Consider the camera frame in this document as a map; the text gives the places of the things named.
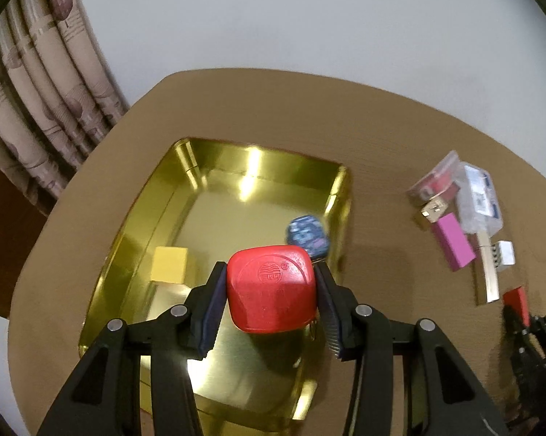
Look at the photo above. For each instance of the white cube with black marks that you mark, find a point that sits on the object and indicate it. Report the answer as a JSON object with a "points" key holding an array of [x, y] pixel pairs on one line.
{"points": [[504, 253]]}

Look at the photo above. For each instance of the blue patterned polyhedron die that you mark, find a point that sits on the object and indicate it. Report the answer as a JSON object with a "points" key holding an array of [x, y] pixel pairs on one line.
{"points": [[305, 235]]}

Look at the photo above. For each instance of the silver metal rectangular box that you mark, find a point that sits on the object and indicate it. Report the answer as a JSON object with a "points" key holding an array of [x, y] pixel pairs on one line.
{"points": [[487, 277]]}

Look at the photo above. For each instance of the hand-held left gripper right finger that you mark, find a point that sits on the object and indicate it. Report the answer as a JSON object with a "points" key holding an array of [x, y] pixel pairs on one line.
{"points": [[333, 322]]}

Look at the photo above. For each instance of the clear case with blue label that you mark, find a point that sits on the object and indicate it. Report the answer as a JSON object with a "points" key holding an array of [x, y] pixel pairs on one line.
{"points": [[478, 200]]}

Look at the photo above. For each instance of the red rounded plastic box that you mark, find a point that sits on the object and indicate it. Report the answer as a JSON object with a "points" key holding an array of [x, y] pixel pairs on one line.
{"points": [[270, 288]]}

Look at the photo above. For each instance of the pink rectangular block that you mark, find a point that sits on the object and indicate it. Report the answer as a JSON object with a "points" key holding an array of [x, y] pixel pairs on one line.
{"points": [[454, 241]]}

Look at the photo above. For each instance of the brown wooden furniture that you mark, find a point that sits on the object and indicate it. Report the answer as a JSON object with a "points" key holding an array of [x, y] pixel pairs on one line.
{"points": [[5, 245]]}

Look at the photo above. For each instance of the yellow cube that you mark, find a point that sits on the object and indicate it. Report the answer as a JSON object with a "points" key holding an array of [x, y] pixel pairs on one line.
{"points": [[169, 264]]}

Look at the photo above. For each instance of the red rectangular block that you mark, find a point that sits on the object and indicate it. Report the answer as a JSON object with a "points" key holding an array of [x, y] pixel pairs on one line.
{"points": [[517, 302]]}

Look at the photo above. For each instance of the beige patterned curtain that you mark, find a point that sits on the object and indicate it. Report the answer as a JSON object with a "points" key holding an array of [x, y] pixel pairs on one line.
{"points": [[41, 100]]}

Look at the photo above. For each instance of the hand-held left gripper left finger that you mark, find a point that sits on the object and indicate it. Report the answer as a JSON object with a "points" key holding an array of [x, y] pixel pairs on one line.
{"points": [[213, 309]]}

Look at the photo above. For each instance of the clear case with red insert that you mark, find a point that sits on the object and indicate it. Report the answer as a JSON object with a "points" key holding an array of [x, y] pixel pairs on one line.
{"points": [[436, 179]]}

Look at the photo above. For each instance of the gold metal tray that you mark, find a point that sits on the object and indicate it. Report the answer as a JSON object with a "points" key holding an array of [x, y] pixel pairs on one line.
{"points": [[236, 200]]}

